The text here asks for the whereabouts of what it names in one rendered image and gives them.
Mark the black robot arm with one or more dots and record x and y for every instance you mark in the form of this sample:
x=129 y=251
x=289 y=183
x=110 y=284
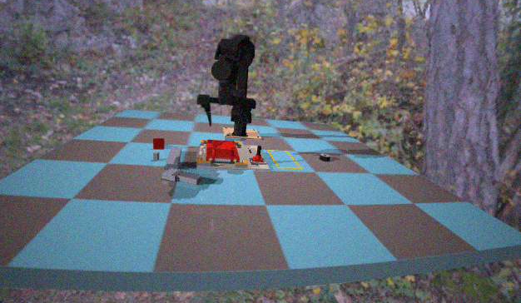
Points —
x=235 y=56

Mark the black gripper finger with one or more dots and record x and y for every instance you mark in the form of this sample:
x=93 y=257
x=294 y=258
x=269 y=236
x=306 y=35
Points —
x=208 y=113
x=243 y=111

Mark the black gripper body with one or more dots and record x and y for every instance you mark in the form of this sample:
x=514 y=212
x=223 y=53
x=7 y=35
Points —
x=205 y=100

